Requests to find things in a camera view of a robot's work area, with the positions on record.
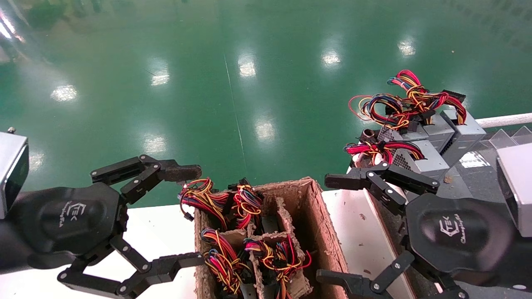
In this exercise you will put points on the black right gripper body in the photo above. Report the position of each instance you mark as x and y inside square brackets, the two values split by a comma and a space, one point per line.
[457, 238]

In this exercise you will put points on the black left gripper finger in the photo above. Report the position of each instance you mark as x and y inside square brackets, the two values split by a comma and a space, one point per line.
[183, 259]
[187, 171]

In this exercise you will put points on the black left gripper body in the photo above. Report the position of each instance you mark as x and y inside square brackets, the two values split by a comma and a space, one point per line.
[70, 224]

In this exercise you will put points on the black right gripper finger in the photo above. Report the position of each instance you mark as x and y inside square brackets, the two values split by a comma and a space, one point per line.
[345, 181]
[353, 286]

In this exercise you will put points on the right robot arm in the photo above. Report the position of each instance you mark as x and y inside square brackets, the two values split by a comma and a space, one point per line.
[523, 263]

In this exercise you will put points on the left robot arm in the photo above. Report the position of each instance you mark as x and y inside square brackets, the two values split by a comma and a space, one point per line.
[8, 249]

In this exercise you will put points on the short white leg pipe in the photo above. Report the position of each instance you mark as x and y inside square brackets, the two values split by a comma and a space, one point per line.
[356, 158]

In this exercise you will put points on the rusty brown pipe joint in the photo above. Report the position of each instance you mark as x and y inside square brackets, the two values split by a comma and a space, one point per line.
[368, 135]

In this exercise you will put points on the brown cardboard box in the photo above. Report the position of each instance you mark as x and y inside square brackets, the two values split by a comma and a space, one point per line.
[320, 232]

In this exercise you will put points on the small brown cardboard scrap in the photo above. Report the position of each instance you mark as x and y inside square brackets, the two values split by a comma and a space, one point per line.
[448, 179]

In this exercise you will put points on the clear plastic compartment tray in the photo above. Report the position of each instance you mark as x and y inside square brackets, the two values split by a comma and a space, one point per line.
[505, 139]

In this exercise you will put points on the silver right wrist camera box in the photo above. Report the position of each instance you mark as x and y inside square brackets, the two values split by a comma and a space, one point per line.
[517, 185]

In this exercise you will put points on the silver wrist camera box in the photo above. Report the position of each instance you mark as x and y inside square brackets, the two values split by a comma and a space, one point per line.
[10, 166]
[517, 185]

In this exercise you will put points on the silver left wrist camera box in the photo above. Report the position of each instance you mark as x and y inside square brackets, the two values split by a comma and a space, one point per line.
[10, 166]

